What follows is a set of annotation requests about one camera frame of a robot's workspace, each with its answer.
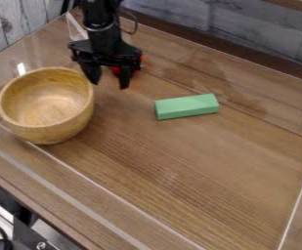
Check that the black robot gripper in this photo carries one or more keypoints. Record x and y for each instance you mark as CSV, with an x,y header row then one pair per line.
x,y
105,48

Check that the red felt strawberry fruit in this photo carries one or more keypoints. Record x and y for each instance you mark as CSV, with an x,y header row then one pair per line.
x,y
117,71

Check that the wooden bowl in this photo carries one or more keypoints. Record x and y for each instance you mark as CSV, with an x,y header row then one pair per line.
x,y
47,104

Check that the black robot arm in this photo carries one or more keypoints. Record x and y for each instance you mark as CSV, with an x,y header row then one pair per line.
x,y
102,12

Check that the green rectangular block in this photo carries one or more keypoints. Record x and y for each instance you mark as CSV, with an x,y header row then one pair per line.
x,y
186,106

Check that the clear acrylic tray enclosure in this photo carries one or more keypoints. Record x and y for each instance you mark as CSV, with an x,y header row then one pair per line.
x,y
208,182

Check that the black metal table bracket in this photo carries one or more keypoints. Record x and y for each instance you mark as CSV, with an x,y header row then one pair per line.
x,y
26,238

